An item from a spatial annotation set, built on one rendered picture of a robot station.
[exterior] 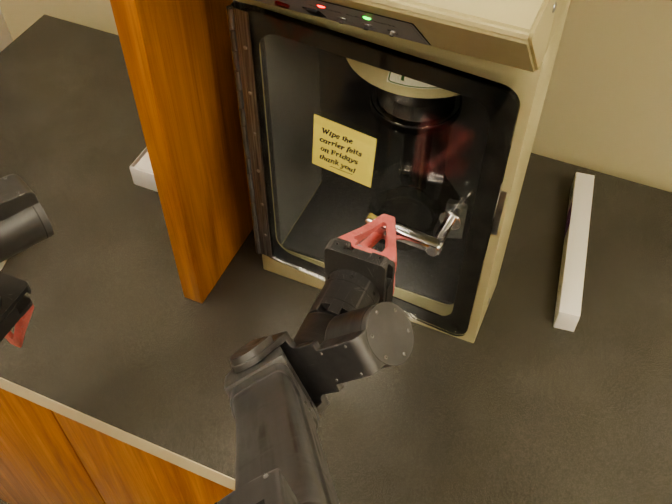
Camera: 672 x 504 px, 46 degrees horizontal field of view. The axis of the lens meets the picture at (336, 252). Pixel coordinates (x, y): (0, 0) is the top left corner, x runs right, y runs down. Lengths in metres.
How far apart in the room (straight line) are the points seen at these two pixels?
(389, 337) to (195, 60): 0.40
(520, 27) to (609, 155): 0.78
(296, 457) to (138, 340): 0.66
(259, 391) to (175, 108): 0.38
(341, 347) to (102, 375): 0.49
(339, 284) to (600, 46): 0.63
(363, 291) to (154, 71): 0.31
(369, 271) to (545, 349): 0.40
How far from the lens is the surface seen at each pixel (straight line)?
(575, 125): 1.34
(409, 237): 0.84
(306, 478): 0.44
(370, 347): 0.67
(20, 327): 0.92
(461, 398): 1.05
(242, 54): 0.87
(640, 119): 1.32
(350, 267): 0.78
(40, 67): 1.59
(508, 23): 0.60
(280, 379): 0.64
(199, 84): 0.94
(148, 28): 0.82
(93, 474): 1.42
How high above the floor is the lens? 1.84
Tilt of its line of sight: 51 degrees down
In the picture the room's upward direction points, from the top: straight up
